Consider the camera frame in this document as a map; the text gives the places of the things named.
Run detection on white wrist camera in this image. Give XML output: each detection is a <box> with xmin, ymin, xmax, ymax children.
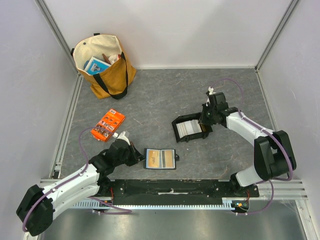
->
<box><xmin>112</xmin><ymin>131</ymin><xmax>130</xmax><ymax>145</ymax></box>
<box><xmin>206</xmin><ymin>86</ymin><xmax>216</xmax><ymax>96</ymax></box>

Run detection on grey slotted cable duct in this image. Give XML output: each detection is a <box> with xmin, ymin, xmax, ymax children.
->
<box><xmin>71</xmin><ymin>199</ymin><xmax>235</xmax><ymax>211</ymax></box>

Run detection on black leather card holder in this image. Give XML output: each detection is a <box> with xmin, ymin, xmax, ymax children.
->
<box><xmin>144</xmin><ymin>148</ymin><xmax>180</xmax><ymax>170</ymax></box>

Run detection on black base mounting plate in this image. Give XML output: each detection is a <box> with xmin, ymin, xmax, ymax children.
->
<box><xmin>98</xmin><ymin>179</ymin><xmax>260</xmax><ymax>198</ymax></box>

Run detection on white credit card stack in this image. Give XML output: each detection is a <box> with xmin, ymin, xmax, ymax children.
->
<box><xmin>176</xmin><ymin>119</ymin><xmax>202</xmax><ymax>138</ymax></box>

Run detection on black plastic card tray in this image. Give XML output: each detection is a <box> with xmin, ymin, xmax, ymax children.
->
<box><xmin>171</xmin><ymin>112</ymin><xmax>213</xmax><ymax>143</ymax></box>

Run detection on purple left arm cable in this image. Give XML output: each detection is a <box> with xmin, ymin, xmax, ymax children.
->
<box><xmin>22</xmin><ymin>126</ymin><xmax>133</xmax><ymax>232</ymax></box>

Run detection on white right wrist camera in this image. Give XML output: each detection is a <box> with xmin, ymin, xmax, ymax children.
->
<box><xmin>206</xmin><ymin>86</ymin><xmax>216</xmax><ymax>96</ymax></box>

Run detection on orange printed box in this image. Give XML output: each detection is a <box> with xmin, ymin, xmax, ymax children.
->
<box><xmin>90</xmin><ymin>108</ymin><xmax>126</xmax><ymax>142</ymax></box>

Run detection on tan credit card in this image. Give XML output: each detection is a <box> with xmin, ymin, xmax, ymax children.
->
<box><xmin>161</xmin><ymin>149</ymin><xmax>175</xmax><ymax>169</ymax></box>
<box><xmin>147</xmin><ymin>150</ymin><xmax>160</xmax><ymax>168</ymax></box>

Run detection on blue book in bag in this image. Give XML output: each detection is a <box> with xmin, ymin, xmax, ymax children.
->
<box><xmin>84</xmin><ymin>56</ymin><xmax>111</xmax><ymax>75</ymax></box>

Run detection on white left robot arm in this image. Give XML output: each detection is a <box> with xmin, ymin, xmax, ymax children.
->
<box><xmin>16</xmin><ymin>139</ymin><xmax>145</xmax><ymax>236</ymax></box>

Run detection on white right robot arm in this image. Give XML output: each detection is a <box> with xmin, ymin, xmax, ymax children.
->
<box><xmin>199</xmin><ymin>87</ymin><xmax>297</xmax><ymax>197</ymax></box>

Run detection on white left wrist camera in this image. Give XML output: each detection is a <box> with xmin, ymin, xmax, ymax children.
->
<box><xmin>112</xmin><ymin>131</ymin><xmax>130</xmax><ymax>145</ymax></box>

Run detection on mustard tote bag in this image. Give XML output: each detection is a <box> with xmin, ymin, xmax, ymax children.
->
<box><xmin>70</xmin><ymin>33</ymin><xmax>136</xmax><ymax>100</ymax></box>

